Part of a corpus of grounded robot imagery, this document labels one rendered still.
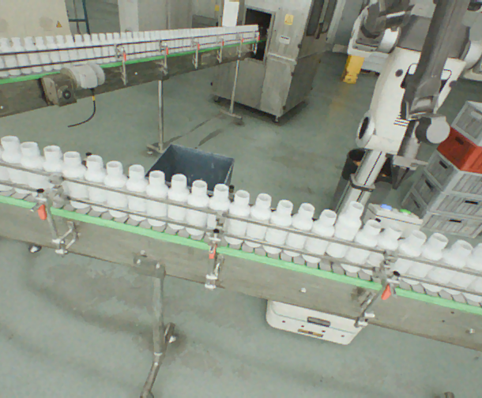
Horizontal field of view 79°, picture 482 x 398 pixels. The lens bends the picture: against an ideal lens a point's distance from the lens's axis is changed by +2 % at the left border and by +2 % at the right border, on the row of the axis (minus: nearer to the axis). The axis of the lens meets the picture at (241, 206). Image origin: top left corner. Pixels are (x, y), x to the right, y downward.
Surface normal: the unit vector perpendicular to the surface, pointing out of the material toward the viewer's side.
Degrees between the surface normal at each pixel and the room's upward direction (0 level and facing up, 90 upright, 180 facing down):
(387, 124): 90
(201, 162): 90
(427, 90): 100
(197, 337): 0
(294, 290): 90
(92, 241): 90
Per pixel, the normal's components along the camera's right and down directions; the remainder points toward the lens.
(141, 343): 0.16, -0.78
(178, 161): -0.16, 0.59
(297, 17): -0.45, 0.49
